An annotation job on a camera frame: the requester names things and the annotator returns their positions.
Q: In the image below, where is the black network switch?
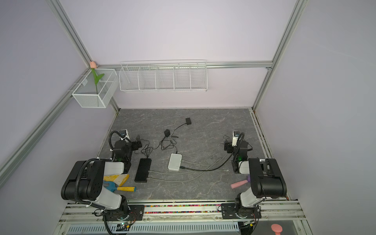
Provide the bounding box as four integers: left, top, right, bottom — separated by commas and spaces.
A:
134, 158, 152, 183

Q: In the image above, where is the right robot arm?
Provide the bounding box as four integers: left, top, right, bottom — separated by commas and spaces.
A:
220, 131, 287, 220

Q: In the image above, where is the blue yellow toy rake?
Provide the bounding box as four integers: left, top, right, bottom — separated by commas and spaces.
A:
103, 181, 136, 192

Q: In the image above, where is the yellow work glove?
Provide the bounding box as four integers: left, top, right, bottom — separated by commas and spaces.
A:
103, 174, 129, 187

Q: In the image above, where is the artificial tulip flower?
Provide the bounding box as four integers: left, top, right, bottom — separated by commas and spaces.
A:
90, 61, 104, 95

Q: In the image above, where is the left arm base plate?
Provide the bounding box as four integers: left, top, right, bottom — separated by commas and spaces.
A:
104, 204, 145, 222

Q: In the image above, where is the white mesh basket small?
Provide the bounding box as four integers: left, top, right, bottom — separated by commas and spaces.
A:
72, 69, 119, 108

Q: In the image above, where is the black power brick far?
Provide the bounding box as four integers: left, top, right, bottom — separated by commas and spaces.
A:
186, 117, 192, 125

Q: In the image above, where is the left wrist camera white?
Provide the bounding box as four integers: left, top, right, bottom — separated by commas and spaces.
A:
119, 129, 130, 141

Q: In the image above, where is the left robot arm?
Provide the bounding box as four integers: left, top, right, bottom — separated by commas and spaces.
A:
61, 130, 144, 224

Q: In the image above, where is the pink purple toy shovel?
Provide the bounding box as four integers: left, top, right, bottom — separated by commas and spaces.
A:
230, 176, 250, 189

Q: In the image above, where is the white wire basket long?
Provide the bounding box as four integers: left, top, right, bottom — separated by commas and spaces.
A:
119, 60, 208, 92

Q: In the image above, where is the black power adapter plug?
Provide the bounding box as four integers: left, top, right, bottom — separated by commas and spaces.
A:
164, 129, 170, 138

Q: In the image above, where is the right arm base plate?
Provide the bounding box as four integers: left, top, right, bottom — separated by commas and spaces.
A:
218, 203, 261, 219

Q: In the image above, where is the grey ethernet cable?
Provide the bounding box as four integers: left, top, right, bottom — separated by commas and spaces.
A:
148, 167, 230, 175
181, 152, 230, 166
146, 155, 230, 183

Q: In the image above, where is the black power cord tangled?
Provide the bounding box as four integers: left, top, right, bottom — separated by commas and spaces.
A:
140, 123, 187, 158

